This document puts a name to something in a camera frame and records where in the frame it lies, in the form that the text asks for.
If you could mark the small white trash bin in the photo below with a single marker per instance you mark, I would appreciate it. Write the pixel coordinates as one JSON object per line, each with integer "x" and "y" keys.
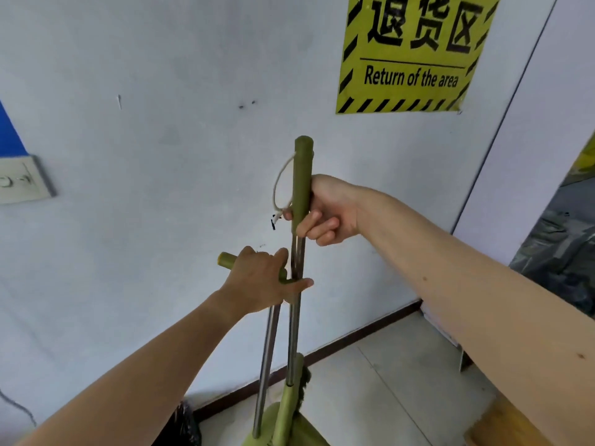
{"x": 183, "y": 427}

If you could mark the white wall switch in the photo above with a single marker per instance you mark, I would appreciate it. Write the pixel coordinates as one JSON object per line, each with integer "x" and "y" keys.
{"x": 23, "y": 181}

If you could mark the green broom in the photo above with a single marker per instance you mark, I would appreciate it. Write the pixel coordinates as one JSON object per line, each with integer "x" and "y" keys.
{"x": 303, "y": 171}

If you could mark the green dustpan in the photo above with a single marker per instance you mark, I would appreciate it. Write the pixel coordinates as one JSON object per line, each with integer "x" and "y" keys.
{"x": 265, "y": 366}

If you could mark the person's left forearm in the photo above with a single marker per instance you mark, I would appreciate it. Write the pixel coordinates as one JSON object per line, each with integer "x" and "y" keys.
{"x": 139, "y": 376}

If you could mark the black wall nail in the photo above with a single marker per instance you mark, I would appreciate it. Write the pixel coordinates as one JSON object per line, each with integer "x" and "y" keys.
{"x": 241, "y": 106}

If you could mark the dark brown baseboard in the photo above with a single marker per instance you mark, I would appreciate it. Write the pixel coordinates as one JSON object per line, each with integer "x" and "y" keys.
{"x": 348, "y": 339}

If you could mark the yellow black striped sign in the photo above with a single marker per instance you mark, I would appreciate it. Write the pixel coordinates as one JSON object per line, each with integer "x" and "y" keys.
{"x": 409, "y": 88}

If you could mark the wooden desk with drawers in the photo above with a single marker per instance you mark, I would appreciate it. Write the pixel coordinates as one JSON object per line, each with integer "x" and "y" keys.
{"x": 502, "y": 427}

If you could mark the black cabinet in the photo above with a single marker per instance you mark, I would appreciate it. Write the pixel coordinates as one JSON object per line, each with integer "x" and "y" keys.
{"x": 558, "y": 250}

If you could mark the person's right forearm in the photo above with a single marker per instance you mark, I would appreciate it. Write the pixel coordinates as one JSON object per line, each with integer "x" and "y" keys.
{"x": 488, "y": 297}

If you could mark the person's right hand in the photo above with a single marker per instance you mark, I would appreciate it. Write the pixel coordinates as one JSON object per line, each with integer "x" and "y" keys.
{"x": 334, "y": 204}

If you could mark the blue wall sign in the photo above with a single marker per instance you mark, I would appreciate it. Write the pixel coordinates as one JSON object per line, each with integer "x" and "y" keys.
{"x": 9, "y": 134}

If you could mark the person's left hand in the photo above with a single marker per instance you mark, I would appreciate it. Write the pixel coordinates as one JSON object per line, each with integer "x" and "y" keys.
{"x": 253, "y": 283}

